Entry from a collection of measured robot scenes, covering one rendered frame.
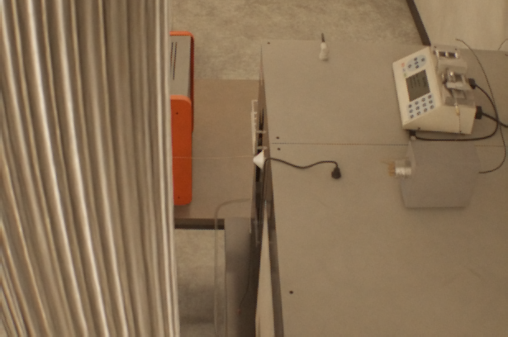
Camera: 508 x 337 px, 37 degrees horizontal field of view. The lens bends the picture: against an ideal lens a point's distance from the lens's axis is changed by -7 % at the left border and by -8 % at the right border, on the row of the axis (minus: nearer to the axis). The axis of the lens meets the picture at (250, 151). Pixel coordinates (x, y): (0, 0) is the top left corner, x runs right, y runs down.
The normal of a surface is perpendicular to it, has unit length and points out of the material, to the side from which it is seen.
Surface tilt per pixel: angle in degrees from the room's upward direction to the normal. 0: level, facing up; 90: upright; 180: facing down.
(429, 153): 0
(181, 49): 0
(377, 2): 0
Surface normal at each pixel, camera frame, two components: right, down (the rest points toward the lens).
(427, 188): 0.04, 0.66
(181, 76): 0.04, -0.75
